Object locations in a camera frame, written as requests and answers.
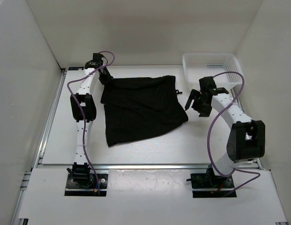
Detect aluminium front rail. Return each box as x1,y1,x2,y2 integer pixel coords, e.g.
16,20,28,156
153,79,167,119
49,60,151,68
36,160,267,171

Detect black shorts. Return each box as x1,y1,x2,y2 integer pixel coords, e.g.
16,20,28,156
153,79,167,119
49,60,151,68
101,75,188,147

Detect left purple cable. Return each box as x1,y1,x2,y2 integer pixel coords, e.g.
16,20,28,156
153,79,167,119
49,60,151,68
67,50,117,186

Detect purple cable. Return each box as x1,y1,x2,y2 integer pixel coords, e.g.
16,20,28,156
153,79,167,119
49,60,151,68
67,50,117,186
208,71,261,197

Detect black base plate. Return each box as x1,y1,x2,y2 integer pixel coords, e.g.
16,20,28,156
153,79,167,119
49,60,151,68
64,173,109,197
186,173,237,198

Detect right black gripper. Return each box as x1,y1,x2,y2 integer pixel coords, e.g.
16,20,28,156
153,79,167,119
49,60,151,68
185,89,212,118

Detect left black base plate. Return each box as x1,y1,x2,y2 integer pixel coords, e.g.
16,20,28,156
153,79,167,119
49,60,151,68
64,173,109,197

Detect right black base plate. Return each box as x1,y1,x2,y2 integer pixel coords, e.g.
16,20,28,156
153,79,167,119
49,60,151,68
186,173,237,198

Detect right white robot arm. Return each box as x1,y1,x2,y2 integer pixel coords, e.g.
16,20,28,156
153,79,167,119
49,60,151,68
185,76,265,188

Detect white plastic basket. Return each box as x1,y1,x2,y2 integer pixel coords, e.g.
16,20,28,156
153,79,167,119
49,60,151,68
182,52,243,91

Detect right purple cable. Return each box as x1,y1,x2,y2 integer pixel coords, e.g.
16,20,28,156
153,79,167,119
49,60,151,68
208,71,261,197

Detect aluminium right rail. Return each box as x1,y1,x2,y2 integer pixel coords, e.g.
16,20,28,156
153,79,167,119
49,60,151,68
226,88,291,225

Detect aluminium rail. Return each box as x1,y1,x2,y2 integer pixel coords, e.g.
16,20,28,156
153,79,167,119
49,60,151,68
10,68,67,225
36,160,267,171
226,88,291,225

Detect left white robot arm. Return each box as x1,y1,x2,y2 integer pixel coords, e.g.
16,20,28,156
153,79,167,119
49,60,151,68
67,51,115,192

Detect aluminium left rail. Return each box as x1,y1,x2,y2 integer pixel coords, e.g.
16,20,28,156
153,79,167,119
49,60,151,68
10,68,67,225

